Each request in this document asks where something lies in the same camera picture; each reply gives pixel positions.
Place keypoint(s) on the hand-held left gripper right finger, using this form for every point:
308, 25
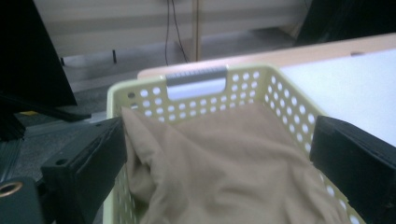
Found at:
358, 161

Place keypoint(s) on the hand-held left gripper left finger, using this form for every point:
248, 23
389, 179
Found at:
84, 168

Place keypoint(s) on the pale yellow perforated plastic basket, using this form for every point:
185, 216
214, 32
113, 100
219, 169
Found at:
280, 93

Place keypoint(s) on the khaki pants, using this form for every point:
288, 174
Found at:
218, 161

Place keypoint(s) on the white table mat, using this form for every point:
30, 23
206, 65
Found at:
351, 93

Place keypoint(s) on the yellow floor tape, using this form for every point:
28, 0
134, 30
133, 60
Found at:
29, 113

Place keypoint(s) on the small black wall peg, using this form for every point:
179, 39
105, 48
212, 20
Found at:
114, 56

